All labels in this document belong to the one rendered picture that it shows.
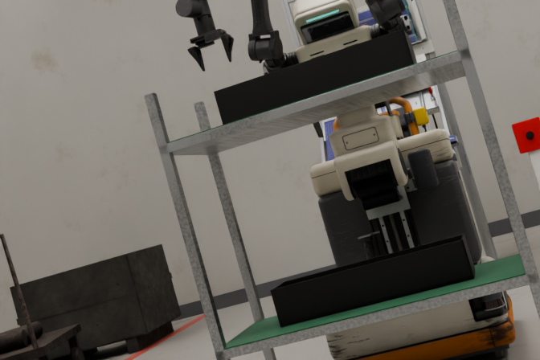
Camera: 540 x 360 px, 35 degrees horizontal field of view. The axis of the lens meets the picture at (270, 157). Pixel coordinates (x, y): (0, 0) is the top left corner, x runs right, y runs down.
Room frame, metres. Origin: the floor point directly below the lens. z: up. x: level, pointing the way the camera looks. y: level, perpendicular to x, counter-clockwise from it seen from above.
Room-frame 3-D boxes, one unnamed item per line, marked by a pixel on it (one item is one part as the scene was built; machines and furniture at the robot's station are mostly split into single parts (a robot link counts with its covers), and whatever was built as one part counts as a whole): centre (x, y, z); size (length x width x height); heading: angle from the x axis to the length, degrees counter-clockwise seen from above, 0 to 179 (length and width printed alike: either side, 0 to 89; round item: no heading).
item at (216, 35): (2.53, 0.05, 1.19); 0.07 x 0.07 x 0.09; 75
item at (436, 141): (3.30, -0.41, 0.59); 0.55 x 0.34 x 0.83; 76
